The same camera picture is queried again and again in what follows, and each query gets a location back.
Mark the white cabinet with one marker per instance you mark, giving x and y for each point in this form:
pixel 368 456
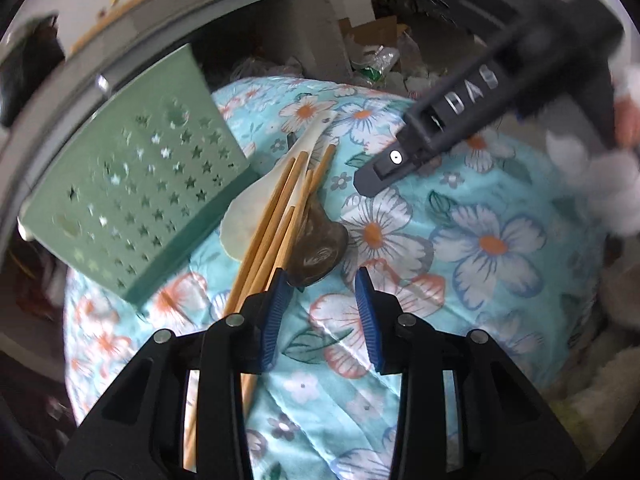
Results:
pixel 330 25

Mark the green star-perforated utensil holder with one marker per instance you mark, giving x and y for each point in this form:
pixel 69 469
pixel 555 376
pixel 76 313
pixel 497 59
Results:
pixel 150 195

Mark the brown spoon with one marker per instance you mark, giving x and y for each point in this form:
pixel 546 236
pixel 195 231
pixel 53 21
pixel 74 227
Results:
pixel 320 255

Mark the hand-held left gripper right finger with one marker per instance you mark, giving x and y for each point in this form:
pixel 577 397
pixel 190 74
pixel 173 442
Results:
pixel 367 310

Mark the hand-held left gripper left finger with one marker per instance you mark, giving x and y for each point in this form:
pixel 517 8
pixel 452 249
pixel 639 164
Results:
pixel 275 310

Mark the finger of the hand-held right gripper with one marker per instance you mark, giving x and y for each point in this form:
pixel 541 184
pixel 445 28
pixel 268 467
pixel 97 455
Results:
pixel 390 165

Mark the floral turquoise blanket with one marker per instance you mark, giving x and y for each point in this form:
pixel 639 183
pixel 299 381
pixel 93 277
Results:
pixel 450 310

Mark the cardboard box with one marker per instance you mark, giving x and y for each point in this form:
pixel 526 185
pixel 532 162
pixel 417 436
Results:
pixel 372 30

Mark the white spoon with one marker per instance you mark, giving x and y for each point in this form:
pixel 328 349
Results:
pixel 237 232

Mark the person's right hand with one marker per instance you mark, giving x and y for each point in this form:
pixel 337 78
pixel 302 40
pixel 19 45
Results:
pixel 610 185

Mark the pile of plastic bags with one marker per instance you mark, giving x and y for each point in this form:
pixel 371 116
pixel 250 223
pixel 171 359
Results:
pixel 380 62

